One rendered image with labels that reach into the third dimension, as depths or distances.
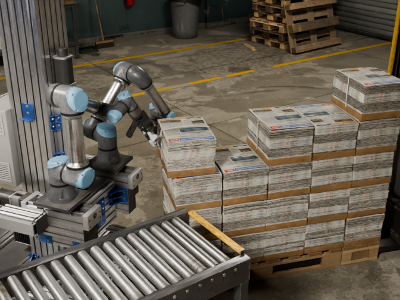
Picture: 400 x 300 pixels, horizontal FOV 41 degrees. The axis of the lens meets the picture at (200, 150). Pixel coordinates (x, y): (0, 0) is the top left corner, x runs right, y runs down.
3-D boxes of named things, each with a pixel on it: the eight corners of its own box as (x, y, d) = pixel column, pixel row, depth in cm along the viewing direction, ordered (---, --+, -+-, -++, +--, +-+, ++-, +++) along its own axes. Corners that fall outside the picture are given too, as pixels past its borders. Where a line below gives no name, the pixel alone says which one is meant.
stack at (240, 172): (163, 260, 378) (161, 152, 344) (315, 235, 407) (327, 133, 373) (177, 295, 344) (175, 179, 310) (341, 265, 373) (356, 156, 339)
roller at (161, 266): (129, 241, 268) (136, 234, 269) (181, 293, 233) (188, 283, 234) (123, 237, 265) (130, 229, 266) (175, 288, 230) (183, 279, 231)
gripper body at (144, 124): (156, 128, 311) (145, 112, 305) (143, 136, 310) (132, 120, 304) (153, 124, 317) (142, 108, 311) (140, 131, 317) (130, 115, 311)
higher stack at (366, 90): (314, 236, 407) (333, 68, 354) (350, 230, 414) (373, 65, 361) (340, 265, 373) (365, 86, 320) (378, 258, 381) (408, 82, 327)
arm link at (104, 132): (105, 151, 324) (104, 130, 318) (92, 144, 332) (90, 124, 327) (121, 145, 332) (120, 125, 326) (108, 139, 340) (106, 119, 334)
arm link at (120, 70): (89, 137, 327) (133, 61, 334) (75, 131, 337) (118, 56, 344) (102, 145, 336) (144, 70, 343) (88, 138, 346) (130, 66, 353)
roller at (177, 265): (140, 237, 271) (147, 230, 272) (193, 287, 237) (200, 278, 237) (134, 233, 268) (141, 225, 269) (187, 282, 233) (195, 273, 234)
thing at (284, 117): (247, 109, 349) (247, 108, 349) (288, 106, 356) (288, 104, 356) (269, 131, 317) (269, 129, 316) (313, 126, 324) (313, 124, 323)
